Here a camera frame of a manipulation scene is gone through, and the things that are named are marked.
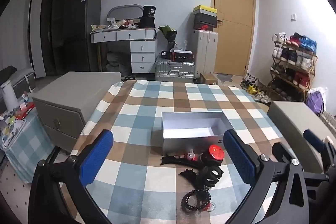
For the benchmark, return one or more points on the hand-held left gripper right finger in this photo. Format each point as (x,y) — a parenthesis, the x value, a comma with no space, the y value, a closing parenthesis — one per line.
(240,158)

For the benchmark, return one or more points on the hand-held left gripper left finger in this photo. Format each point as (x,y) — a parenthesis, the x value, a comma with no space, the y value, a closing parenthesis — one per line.
(97,158)

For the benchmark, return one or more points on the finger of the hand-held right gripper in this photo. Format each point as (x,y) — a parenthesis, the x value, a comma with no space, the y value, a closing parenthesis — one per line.
(313,138)
(281,151)

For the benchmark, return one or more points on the round red badge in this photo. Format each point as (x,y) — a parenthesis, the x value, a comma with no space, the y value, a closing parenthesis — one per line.
(215,151)

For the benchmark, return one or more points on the black round hair accessory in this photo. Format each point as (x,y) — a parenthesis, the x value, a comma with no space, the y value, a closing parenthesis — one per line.
(206,161)

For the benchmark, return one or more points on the black looped hair clip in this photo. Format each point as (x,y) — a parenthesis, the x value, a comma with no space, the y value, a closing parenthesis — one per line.
(210,177)

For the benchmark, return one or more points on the small black claw clip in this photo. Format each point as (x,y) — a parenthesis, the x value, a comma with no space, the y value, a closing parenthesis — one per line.
(187,173)

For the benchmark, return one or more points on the grey rectangular box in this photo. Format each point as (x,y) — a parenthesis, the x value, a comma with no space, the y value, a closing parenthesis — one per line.
(183,146)

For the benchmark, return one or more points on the small red and white charm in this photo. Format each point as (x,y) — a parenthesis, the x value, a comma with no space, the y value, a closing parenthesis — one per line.
(208,207)

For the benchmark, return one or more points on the large black claw hair clip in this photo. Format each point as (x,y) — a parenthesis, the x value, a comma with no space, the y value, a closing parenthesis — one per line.
(173,160)

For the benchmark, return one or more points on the plain grey cabinet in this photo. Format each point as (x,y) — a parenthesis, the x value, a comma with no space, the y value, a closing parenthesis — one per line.
(294,119)

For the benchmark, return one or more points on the purple bag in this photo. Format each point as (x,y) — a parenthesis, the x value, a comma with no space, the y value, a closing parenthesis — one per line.
(315,103)

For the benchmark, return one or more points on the plaid tablecloth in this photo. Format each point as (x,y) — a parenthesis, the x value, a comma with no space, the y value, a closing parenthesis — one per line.
(147,113)

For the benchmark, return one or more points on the grey cabinet with drawers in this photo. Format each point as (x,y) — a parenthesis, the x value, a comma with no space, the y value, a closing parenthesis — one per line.
(65,98)

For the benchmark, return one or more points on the pile of shoes on floor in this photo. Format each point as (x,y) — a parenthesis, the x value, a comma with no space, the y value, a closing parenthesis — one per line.
(253,87)

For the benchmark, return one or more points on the wooden shoe rack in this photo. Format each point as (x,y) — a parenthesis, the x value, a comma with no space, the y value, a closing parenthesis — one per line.
(313,66)

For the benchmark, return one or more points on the small grey floor mat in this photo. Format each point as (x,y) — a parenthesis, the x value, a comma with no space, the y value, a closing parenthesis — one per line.
(226,77)

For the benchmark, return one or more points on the brown cardboard box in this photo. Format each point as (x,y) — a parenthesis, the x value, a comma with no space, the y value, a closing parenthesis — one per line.
(208,79)

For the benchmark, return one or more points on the rows of shoes on rack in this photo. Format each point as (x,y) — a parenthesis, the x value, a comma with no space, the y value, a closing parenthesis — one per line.
(294,53)

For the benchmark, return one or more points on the white cylindrical bin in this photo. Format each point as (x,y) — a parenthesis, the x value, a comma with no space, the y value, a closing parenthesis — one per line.
(9,95)

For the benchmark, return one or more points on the silver suitcase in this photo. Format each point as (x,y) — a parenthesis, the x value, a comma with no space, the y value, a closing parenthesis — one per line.
(173,67)

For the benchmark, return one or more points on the white upright suitcase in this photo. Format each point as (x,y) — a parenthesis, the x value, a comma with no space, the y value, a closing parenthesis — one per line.
(204,50)

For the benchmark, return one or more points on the grey desk with drawers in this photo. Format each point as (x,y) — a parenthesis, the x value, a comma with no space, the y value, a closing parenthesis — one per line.
(141,50)

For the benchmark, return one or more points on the black and red box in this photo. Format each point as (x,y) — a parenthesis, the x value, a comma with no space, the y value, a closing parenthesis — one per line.
(182,56)

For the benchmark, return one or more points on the small black box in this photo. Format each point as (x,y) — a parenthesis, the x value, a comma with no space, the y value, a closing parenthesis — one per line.
(165,54)

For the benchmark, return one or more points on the dark grey fridge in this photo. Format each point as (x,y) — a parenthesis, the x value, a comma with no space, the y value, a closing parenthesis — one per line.
(78,29)

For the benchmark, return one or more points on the clutter pile on desk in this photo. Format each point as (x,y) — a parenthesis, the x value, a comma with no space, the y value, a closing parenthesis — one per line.
(115,25)

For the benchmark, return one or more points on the black shoe box red logo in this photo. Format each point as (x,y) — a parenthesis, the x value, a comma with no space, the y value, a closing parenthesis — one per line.
(205,26)

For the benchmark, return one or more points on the dark green bouquet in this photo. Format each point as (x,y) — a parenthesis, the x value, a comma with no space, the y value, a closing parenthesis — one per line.
(168,31)

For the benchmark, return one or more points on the grey curtain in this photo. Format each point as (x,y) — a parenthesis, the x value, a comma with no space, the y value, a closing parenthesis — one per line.
(15,35)

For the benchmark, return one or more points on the grey arched mirror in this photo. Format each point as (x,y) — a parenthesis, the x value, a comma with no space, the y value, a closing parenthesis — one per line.
(123,12)

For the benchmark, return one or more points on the dark wardrobe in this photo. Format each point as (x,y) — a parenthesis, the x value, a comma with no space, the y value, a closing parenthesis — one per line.
(52,16)

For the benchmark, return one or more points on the tall black box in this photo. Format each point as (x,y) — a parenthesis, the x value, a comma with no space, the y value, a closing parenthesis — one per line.
(147,18)

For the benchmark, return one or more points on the yellow shoe box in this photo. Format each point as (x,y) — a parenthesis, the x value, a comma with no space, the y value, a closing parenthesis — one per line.
(204,9)

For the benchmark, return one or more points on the wooden door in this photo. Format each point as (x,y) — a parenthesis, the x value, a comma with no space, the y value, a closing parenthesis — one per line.
(233,3)

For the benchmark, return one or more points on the white wall switch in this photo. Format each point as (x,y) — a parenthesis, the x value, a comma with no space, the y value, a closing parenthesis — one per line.
(293,16)

